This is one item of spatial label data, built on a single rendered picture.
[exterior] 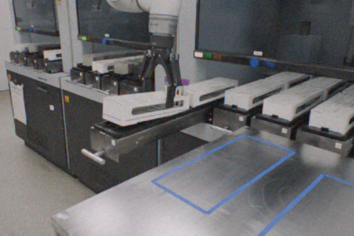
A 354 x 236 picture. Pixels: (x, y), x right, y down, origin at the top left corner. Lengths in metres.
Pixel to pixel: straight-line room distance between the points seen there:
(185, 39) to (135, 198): 0.84
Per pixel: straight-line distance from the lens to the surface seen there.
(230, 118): 1.11
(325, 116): 1.01
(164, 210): 0.56
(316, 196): 0.66
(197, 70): 1.29
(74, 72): 1.85
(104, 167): 1.83
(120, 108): 0.88
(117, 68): 1.63
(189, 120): 1.07
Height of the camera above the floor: 1.15
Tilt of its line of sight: 17 degrees down
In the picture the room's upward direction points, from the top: 1 degrees clockwise
